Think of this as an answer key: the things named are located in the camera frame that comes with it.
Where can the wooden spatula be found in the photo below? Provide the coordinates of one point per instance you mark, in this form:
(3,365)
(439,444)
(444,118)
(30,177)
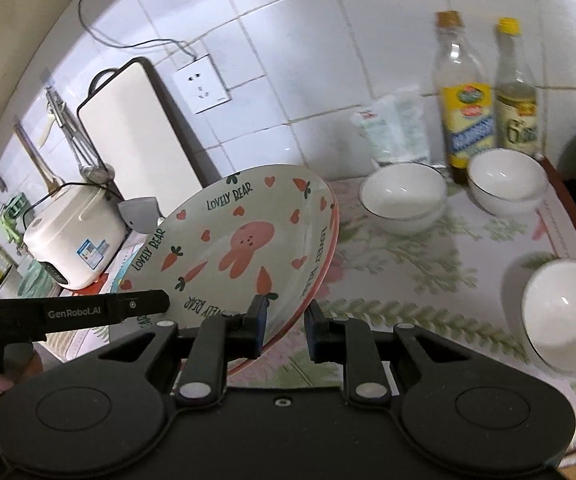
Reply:
(38,155)

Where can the floral tablecloth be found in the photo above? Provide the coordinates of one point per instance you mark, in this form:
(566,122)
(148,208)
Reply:
(417,270)

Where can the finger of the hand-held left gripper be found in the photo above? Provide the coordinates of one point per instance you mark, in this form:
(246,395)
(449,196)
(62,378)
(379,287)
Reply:
(143,304)

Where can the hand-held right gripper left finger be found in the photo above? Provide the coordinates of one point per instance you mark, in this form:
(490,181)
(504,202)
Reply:
(257,327)

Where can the clear white vinegar bottle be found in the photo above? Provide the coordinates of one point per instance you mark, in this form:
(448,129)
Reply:
(517,120)

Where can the white cutting board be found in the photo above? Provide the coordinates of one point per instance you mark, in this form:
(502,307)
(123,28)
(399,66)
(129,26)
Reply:
(138,125)

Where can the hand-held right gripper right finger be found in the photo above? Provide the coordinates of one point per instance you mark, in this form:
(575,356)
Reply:
(314,332)

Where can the yellow label cooking wine bottle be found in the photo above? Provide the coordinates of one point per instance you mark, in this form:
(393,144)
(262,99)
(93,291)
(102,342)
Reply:
(467,125)

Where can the pink rimmed plate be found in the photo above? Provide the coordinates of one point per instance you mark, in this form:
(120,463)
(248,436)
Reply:
(334,240)

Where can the white wall socket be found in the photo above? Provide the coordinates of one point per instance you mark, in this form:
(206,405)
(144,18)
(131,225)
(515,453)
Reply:
(200,85)

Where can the white bowl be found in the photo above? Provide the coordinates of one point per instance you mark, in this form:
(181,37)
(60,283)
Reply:
(402,195)
(562,305)
(507,180)

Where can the bunny and carrot print plate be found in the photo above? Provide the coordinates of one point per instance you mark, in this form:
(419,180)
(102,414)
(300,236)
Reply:
(248,240)

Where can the white rice cooker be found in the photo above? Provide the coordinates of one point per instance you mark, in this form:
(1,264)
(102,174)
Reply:
(73,240)

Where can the white plastic salt bag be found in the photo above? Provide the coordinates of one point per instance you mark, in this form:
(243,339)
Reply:
(397,130)

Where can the grey plastic scoop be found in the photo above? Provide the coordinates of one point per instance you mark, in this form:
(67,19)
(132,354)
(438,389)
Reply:
(138,212)

